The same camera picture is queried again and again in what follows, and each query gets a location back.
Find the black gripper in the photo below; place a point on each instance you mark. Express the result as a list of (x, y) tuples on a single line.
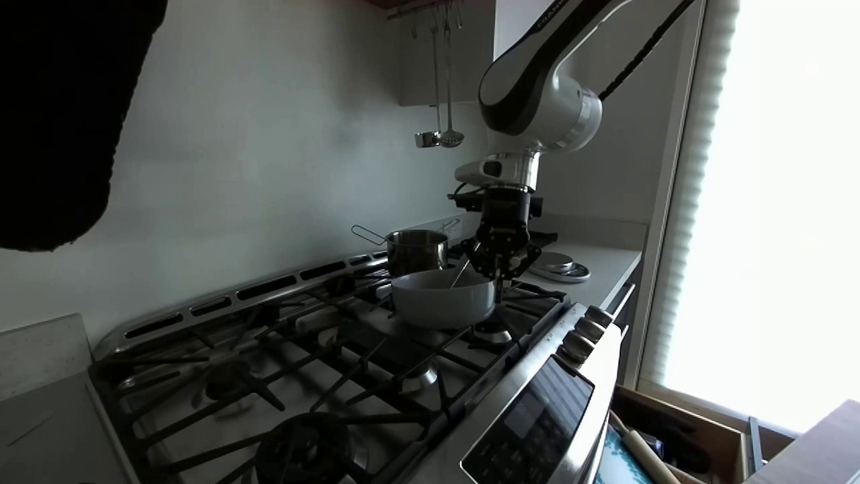
[(508, 211)]

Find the steel serve spoon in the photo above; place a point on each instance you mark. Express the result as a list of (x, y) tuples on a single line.
[(459, 272)]

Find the grey bowl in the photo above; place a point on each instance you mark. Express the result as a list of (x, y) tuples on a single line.
[(439, 304)]

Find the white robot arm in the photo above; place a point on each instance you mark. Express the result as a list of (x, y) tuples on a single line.
[(539, 89)]

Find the silver stove knob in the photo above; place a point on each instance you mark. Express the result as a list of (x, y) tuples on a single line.
[(590, 328), (576, 348), (600, 315)]

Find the stainless steel gas stove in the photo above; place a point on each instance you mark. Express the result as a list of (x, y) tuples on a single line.
[(295, 358)]

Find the small steel saucepan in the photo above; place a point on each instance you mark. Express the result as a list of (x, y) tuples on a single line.
[(414, 250)]

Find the hanging steel ladle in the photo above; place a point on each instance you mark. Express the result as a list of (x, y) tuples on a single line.
[(450, 139), (428, 139)]

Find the white window blind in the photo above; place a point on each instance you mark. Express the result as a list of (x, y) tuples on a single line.
[(686, 223)]

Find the blue white patterned towel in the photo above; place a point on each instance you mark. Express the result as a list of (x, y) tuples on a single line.
[(618, 460)]

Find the cream cylindrical roll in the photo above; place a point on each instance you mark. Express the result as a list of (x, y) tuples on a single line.
[(649, 452)]

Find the blurry black foreground object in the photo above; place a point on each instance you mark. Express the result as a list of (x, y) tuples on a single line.
[(63, 108)]

